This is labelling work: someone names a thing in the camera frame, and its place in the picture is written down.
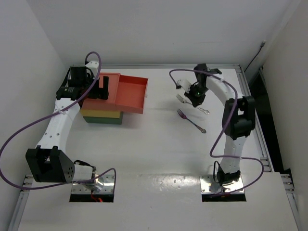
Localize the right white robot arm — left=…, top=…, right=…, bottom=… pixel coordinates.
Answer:
left=184, top=64, right=256, bottom=186

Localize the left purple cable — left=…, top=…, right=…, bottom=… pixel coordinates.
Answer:
left=0, top=51, right=117, bottom=191

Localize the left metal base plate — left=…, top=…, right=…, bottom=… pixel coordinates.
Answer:
left=71, top=174, right=115, bottom=195

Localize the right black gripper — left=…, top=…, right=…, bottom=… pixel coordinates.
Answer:
left=185, top=84, right=209, bottom=107

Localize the silver metal fork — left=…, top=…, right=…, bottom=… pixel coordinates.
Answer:
left=176, top=94, right=210, bottom=115

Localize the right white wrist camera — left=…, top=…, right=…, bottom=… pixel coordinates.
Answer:
left=176, top=79, right=192, bottom=93

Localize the black wall cable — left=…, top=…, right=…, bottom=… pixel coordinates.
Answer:
left=244, top=40, right=267, bottom=73

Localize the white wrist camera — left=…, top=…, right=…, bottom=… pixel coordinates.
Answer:
left=85, top=61, right=99, bottom=75
left=176, top=79, right=192, bottom=93

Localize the pink metallic fork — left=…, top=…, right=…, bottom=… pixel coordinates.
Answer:
left=177, top=109, right=206, bottom=134

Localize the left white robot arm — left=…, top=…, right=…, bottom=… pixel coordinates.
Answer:
left=26, top=61, right=108, bottom=183

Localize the green bottom drawer box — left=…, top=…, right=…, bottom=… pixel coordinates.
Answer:
left=83, top=112, right=123, bottom=125

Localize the metal base plate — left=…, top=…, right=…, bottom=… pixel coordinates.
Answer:
left=200, top=175, right=244, bottom=194
left=71, top=174, right=115, bottom=195

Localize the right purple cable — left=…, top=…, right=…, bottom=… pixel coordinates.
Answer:
left=168, top=68, right=265, bottom=194

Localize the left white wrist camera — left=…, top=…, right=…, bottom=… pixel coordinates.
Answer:
left=85, top=61, right=99, bottom=75

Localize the purple cable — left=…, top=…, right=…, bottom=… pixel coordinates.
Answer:
left=168, top=68, right=265, bottom=194
left=0, top=51, right=117, bottom=191

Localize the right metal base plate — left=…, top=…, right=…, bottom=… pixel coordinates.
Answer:
left=200, top=175, right=244, bottom=194

